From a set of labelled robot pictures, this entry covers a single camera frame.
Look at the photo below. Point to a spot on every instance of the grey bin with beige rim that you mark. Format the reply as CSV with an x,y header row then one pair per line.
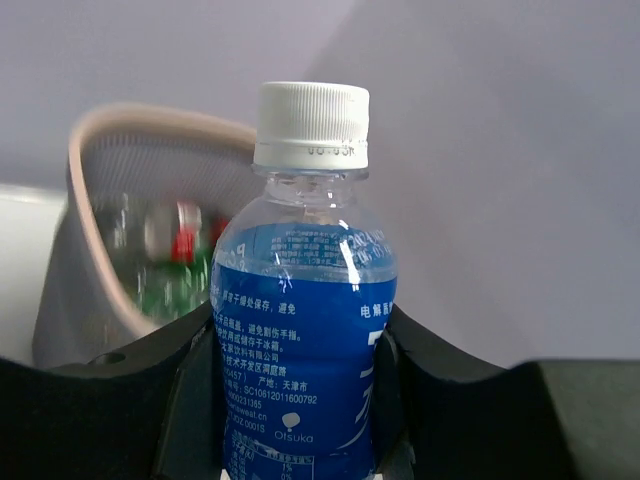
x,y
151,153

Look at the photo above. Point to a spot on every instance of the green bottle with green cap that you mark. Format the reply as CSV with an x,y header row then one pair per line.
x,y
167,291

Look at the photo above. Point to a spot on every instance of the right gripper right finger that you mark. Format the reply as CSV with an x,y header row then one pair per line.
x,y
441,413

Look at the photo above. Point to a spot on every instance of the clear bottle blue label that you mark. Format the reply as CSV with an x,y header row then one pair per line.
x,y
302,286

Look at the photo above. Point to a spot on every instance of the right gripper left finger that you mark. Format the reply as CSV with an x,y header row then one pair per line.
x,y
153,409

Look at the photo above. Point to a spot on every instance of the clear bottle red label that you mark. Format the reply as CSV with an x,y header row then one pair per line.
x,y
180,231

